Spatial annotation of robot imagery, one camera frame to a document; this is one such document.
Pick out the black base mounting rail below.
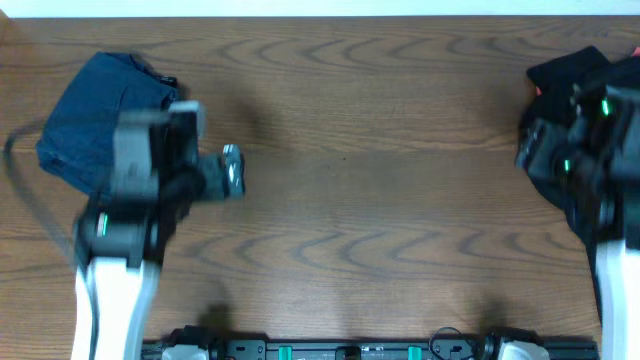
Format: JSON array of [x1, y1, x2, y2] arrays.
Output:
[[140, 326, 600, 360]]

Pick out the black printed folded garment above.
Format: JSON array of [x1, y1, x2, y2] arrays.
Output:
[[130, 54, 178, 89]]

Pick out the black garment in pile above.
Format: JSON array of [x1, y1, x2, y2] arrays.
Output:
[[518, 46, 639, 245]]

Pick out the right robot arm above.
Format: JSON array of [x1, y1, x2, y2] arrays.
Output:
[[515, 85, 639, 359]]

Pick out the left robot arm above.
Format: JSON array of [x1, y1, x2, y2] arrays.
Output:
[[71, 141, 245, 359]]

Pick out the blue denim shorts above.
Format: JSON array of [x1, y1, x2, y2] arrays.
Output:
[[36, 52, 180, 195]]

